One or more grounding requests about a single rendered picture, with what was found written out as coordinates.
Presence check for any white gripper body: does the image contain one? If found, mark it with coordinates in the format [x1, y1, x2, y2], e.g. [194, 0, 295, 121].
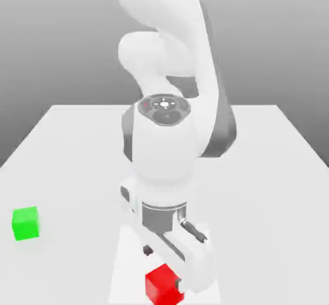
[138, 229, 218, 293]

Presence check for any small green cube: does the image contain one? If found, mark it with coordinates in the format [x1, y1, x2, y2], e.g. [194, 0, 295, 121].
[11, 205, 41, 242]

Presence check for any small red cube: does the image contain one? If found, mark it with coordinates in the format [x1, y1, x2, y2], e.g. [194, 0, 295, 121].
[144, 263, 186, 305]

